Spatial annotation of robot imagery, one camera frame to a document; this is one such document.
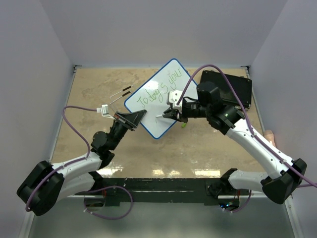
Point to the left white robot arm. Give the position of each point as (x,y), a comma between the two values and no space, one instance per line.
(49,183)

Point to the blue framed whiteboard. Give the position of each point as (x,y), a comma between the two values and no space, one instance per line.
(152,97)

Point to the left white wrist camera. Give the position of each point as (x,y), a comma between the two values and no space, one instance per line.
(104,111)

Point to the wire whiteboard stand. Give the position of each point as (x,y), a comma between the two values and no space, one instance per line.
(117,96)

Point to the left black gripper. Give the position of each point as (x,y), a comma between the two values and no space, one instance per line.
(129,120)

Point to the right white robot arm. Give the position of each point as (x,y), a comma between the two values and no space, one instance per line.
(282,174)

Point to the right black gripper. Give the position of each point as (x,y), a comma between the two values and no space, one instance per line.
(174,115)

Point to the black base frame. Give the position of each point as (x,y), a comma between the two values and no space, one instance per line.
(209,191)

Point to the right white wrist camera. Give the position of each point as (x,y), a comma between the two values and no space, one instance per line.
(172,99)

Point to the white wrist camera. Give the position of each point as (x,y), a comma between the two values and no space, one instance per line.
(104,111)
(172,99)

